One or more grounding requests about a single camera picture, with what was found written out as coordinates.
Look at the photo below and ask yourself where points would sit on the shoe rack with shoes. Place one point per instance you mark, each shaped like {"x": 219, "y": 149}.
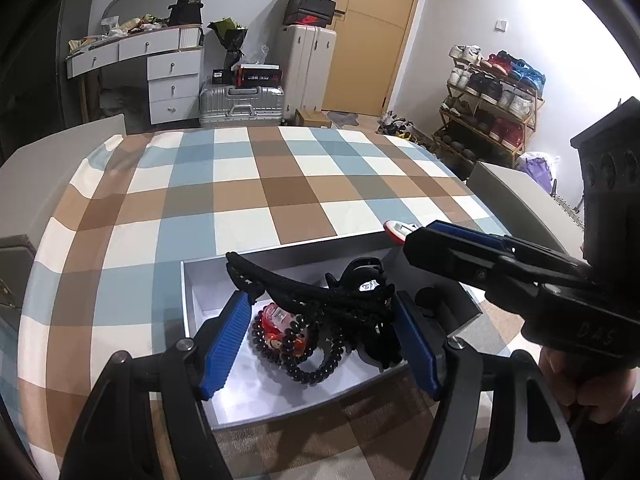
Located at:
{"x": 500, "y": 90}

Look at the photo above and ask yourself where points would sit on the purple bag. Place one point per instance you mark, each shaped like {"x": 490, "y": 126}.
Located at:
{"x": 537, "y": 170}

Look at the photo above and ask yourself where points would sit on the dark wrapped bouquet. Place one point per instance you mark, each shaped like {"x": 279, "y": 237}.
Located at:
{"x": 230, "y": 37}

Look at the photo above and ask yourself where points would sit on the pile of loose shoes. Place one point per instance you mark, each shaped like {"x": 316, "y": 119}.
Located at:
{"x": 400, "y": 127}

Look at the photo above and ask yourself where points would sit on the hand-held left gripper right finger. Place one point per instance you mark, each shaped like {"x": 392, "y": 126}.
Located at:
{"x": 415, "y": 347}

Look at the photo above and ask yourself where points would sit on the brown cardboard box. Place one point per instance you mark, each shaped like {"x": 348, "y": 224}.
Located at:
{"x": 312, "y": 118}

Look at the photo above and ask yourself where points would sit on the grey framed mirror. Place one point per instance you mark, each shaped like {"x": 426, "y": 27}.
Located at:
{"x": 137, "y": 2}

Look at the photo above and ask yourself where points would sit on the white upright suitcase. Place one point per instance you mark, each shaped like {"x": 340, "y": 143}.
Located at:
{"x": 310, "y": 70}

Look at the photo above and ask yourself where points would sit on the pile of desk clutter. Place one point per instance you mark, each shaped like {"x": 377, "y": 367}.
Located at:
{"x": 125, "y": 27}

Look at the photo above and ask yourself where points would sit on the black red flat box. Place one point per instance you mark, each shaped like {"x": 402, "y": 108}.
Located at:
{"x": 260, "y": 76}

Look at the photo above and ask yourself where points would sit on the wooden door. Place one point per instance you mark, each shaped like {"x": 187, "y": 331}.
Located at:
{"x": 375, "y": 35}

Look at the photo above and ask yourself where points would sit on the black claw hair clip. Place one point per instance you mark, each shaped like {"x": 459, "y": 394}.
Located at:
{"x": 360, "y": 270}

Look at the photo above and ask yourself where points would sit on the grey storage box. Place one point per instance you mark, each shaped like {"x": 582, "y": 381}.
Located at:
{"x": 280, "y": 400}

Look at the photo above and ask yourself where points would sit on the small black box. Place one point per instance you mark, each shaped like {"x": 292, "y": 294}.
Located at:
{"x": 221, "y": 77}

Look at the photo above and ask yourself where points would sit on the black bag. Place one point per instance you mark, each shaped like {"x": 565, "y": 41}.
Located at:
{"x": 190, "y": 5}

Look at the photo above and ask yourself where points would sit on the wooden shoe rack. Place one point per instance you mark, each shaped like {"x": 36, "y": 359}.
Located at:
{"x": 535, "y": 110}

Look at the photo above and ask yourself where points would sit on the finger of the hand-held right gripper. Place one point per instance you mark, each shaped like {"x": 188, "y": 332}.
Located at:
{"x": 465, "y": 234}
{"x": 450, "y": 260}

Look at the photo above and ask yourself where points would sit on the person's right hand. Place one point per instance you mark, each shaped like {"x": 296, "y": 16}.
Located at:
{"x": 557, "y": 372}

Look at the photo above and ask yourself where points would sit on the red white hair clip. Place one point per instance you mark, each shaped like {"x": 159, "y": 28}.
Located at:
{"x": 397, "y": 232}

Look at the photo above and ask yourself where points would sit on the red plastic accessory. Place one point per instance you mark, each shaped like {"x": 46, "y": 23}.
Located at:
{"x": 274, "y": 317}

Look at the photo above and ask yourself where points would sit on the red black shoe box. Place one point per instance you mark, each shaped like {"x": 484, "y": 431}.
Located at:
{"x": 307, "y": 21}

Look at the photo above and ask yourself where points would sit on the white desk with drawers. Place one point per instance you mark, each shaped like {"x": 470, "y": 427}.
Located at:
{"x": 172, "y": 67}

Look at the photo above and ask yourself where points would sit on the clear plastic bag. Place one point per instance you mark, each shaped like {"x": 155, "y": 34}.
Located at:
{"x": 259, "y": 55}

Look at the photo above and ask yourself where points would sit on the silver suitcase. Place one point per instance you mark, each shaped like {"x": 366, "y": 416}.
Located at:
{"x": 240, "y": 105}

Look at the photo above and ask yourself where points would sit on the black toothed banana hair clip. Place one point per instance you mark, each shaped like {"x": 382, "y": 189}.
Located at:
{"x": 280, "y": 287}

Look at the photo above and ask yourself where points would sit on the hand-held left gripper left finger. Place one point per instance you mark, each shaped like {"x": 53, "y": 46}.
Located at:
{"x": 225, "y": 345}

